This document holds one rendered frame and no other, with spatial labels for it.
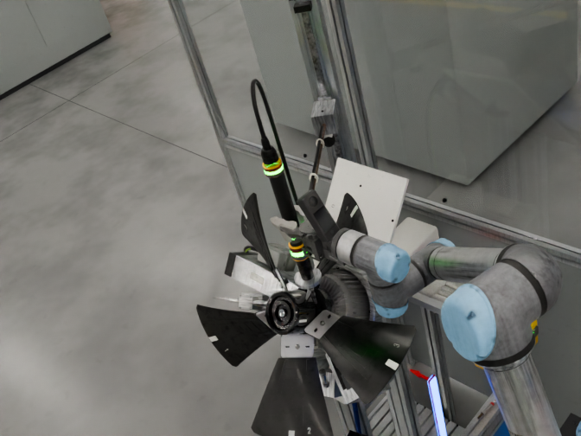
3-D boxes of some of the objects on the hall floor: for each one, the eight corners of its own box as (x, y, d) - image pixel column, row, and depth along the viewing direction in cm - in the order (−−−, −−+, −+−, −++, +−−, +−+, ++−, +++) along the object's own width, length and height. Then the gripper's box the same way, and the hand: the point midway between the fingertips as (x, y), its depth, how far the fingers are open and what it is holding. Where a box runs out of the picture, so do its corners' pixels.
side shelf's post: (447, 414, 301) (421, 270, 250) (456, 419, 298) (430, 274, 248) (442, 421, 299) (414, 277, 249) (450, 426, 296) (424, 281, 246)
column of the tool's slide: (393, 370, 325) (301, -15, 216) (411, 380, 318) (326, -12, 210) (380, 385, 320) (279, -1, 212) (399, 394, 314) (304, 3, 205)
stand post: (408, 446, 293) (356, 233, 224) (427, 458, 288) (379, 242, 218) (402, 455, 291) (347, 241, 222) (420, 466, 285) (370, 251, 216)
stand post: (373, 490, 283) (324, 334, 228) (392, 503, 277) (347, 345, 222) (367, 499, 280) (316, 343, 225) (386, 511, 275) (337, 355, 220)
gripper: (334, 277, 162) (267, 247, 175) (366, 246, 167) (299, 220, 181) (325, 248, 157) (258, 220, 170) (359, 217, 162) (290, 192, 176)
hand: (280, 212), depth 173 cm, fingers closed on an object, 4 cm apart
